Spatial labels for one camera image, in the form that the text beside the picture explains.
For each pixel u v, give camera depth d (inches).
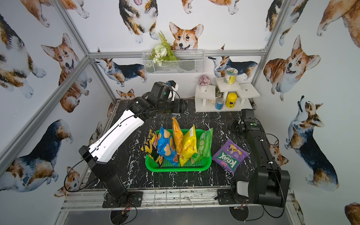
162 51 30.7
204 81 38.6
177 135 29.3
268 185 16.1
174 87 25.1
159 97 20.6
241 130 23.4
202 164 33.7
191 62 36.4
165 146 28.8
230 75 37.4
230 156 33.8
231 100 42.0
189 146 30.0
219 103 42.4
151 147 29.3
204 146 29.5
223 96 43.3
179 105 24.2
